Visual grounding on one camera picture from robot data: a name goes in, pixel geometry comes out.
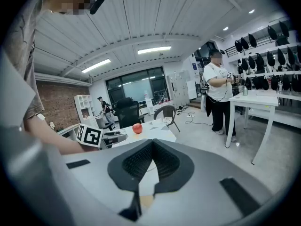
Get person's left forearm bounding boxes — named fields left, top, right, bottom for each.
left=23, top=115, right=99, bottom=155

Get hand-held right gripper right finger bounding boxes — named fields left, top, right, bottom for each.
left=142, top=139, right=282, bottom=226

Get white shelving rack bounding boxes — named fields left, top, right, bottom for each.
left=224, top=20, right=301, bottom=129

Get person's brown printed t-shirt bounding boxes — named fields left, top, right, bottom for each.
left=3, top=0, right=45, bottom=127

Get long ceiling tube light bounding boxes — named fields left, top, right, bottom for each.
left=137, top=46, right=172, bottom=55
left=81, top=59, right=111, bottom=73

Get white locker cabinet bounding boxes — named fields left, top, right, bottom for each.
left=166, top=69, right=198, bottom=108

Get dark framed window wall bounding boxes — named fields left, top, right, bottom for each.
left=105, top=66, right=166, bottom=107

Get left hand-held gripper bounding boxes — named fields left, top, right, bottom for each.
left=76, top=123, right=128, bottom=148

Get white side table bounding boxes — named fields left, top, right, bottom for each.
left=225, top=89, right=280, bottom=166

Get black office chair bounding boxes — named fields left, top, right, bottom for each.
left=115, top=97, right=145, bottom=129

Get dark wicker chair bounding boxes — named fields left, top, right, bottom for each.
left=154, top=105, right=181, bottom=133

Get white cube bookcase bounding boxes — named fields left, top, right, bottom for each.
left=74, top=94, right=99, bottom=128

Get rows of black devices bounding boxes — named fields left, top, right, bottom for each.
left=235, top=20, right=301, bottom=93

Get white water dispenser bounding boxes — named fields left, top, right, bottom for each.
left=144, top=90, right=154, bottom=115

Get black head-worn camera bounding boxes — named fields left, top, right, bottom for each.
left=89, top=0, right=105, bottom=15

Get white triangle-patterned tablecloth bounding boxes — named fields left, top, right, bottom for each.
left=110, top=119, right=177, bottom=213

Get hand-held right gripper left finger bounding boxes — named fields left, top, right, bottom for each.
left=62, top=139, right=156, bottom=226

